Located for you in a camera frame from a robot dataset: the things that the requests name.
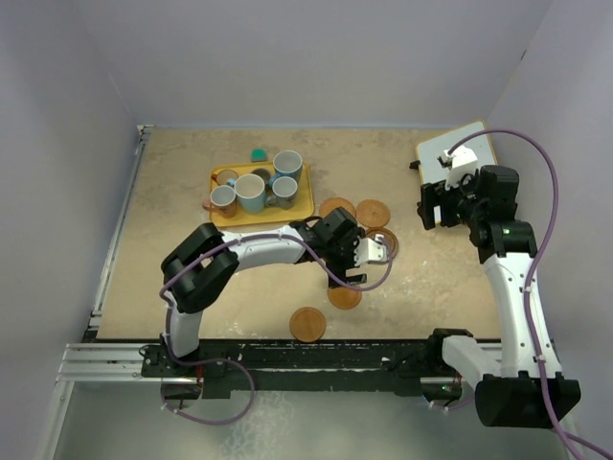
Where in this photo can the aluminium table edge rail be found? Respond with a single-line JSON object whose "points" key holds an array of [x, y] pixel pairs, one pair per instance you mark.
{"points": [[95, 317]]}

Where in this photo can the woven rattan coaster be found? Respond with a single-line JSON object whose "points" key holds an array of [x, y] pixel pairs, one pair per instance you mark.
{"points": [[330, 204], [372, 213]]}

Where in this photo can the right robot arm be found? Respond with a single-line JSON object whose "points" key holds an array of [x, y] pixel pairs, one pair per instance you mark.
{"points": [[526, 387]]}

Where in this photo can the small whiteboard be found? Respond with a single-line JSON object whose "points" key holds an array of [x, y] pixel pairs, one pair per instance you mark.
{"points": [[428, 152]]}

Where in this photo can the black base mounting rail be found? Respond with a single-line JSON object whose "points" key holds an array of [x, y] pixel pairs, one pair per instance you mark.
{"points": [[403, 367]]}

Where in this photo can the small grey cup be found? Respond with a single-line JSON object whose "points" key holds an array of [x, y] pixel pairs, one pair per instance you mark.
{"points": [[263, 173]]}

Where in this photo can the pink handled mug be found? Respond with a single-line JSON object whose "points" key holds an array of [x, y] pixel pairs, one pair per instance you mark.
{"points": [[223, 201]]}

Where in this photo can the plain orange wooden coaster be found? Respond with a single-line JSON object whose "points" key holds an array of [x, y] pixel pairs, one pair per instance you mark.
{"points": [[344, 298]]}

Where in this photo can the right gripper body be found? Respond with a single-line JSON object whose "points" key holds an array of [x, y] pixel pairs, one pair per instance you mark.
{"points": [[460, 204]]}

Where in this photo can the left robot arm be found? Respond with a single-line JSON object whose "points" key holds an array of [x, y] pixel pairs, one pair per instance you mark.
{"points": [[198, 270]]}

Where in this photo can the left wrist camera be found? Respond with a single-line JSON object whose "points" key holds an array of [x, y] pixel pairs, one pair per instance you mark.
{"points": [[371, 251]]}

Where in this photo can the yellow plastic tray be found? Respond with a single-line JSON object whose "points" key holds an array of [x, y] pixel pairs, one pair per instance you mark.
{"points": [[304, 205]]}

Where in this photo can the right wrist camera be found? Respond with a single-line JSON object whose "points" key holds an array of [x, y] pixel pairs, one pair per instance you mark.
{"points": [[459, 162]]}

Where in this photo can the light blue mug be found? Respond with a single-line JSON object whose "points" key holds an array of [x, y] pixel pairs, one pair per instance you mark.
{"points": [[250, 192]]}

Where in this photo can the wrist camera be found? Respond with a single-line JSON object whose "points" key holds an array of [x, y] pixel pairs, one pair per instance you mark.
{"points": [[459, 162], [371, 251]]}

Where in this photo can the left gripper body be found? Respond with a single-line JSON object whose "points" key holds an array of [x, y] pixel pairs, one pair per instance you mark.
{"points": [[340, 255]]}

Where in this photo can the small orange cup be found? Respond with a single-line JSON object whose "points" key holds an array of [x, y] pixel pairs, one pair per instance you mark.
{"points": [[222, 177]]}

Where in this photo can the green whiteboard eraser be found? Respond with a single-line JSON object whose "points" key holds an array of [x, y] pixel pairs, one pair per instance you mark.
{"points": [[258, 155]]}

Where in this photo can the blue grey mug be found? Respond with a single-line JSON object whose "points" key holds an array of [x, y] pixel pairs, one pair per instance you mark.
{"points": [[283, 193]]}

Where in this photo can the dark teal floral mug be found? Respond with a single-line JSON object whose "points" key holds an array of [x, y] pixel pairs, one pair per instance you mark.
{"points": [[287, 163]]}

